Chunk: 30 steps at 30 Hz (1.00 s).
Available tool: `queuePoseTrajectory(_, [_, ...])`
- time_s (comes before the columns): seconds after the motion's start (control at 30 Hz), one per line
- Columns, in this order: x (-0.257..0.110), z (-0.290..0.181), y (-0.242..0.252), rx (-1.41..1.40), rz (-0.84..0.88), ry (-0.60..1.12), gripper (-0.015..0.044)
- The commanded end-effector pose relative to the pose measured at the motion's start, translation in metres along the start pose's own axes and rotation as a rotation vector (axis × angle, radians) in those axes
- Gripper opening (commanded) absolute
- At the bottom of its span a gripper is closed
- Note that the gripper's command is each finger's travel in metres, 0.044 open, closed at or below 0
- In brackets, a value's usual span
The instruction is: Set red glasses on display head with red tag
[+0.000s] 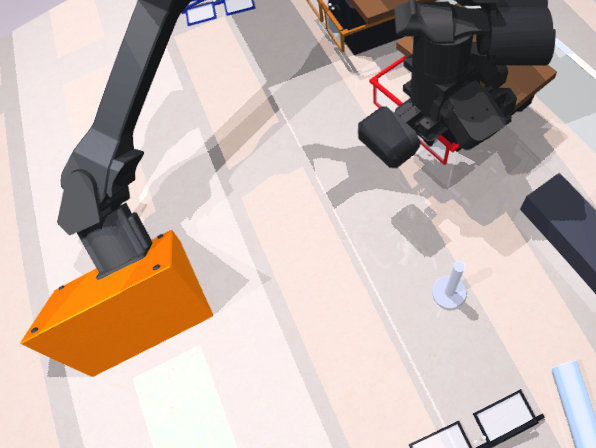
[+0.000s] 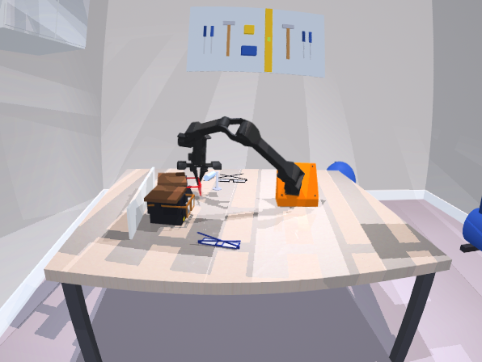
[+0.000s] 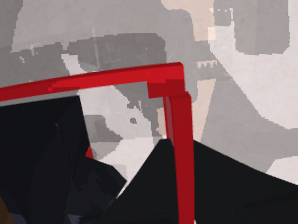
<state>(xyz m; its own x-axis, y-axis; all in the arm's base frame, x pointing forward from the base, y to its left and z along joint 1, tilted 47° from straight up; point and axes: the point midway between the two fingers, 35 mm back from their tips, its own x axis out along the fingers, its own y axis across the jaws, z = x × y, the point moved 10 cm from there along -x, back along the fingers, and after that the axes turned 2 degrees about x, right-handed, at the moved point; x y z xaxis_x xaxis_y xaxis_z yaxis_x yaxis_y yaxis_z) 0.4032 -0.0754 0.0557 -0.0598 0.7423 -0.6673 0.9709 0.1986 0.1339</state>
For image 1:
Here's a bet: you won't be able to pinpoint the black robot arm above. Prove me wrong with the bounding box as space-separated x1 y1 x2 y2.
57 0 556 281

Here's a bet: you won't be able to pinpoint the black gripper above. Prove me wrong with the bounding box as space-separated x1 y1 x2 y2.
357 41 509 169

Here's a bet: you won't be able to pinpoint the black glasses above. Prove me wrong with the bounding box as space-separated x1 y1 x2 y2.
409 389 545 448

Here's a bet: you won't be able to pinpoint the red glasses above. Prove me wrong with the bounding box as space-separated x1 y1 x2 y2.
369 56 460 165

